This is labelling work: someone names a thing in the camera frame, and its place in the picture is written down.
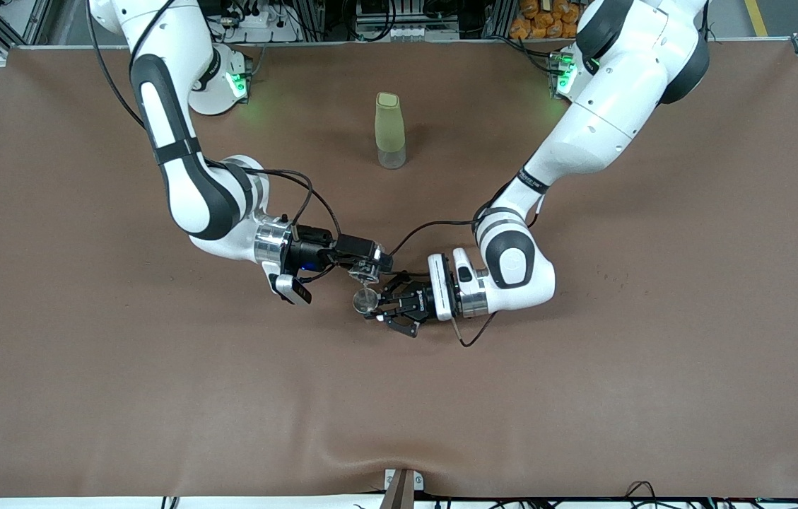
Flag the brown table mat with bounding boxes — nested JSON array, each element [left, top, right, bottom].
[[0, 39, 798, 499]]

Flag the green sleeved bottle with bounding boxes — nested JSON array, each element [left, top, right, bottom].
[[375, 92, 407, 170]]

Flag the white power strip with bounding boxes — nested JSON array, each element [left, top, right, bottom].
[[218, 8, 300, 43]]

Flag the orange snack bags pile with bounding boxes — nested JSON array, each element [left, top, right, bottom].
[[510, 0, 587, 40]]

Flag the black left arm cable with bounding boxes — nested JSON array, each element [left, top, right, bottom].
[[388, 194, 544, 349]]

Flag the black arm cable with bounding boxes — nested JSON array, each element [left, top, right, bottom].
[[388, 194, 544, 349], [86, 0, 343, 245]]

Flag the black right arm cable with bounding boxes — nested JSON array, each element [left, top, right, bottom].
[[86, 0, 343, 245]]

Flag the metal table clamp bracket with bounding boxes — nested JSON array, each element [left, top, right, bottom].
[[383, 468, 426, 509]]

